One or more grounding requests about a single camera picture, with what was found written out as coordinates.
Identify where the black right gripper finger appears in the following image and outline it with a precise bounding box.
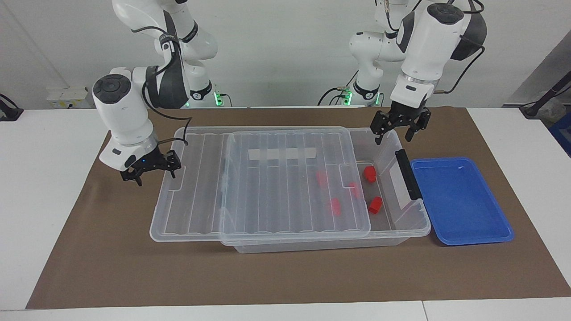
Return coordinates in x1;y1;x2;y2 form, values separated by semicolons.
158;151;182;178
121;167;143;186

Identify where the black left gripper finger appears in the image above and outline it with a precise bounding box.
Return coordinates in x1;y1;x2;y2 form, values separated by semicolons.
405;109;431;142
370;111;393;144

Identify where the clear plastic box lid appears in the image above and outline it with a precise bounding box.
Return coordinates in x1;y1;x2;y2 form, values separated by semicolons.
149;126;372;247

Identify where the blue plastic tray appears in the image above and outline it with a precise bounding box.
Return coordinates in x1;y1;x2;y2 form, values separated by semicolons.
409;156;515;247

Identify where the clear plastic storage box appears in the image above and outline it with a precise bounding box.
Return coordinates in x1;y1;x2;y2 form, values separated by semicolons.
214;126;432;255

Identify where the brown table mat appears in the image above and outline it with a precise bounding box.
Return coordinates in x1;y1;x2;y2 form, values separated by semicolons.
25;106;571;310

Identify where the black stand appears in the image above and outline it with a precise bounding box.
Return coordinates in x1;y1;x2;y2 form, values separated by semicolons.
519;70;571;119

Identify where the black clamp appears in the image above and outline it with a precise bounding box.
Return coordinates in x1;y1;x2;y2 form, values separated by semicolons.
0;93;24;122

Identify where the blue crate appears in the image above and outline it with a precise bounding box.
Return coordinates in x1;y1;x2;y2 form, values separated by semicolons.
549;111;571;158

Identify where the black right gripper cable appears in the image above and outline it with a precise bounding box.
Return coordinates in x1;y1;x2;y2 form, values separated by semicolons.
129;25;194;146

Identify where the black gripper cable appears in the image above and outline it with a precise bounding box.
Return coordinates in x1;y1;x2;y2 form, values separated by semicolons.
129;25;194;146
432;0;488;95

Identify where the black box latch handle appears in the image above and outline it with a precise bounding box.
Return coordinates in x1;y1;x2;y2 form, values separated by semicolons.
394;149;424;202

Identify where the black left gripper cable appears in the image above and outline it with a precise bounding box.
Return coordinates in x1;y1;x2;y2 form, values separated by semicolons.
432;0;488;95

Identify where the white wall power strip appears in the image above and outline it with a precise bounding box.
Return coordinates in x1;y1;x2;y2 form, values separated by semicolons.
46;87;95;109

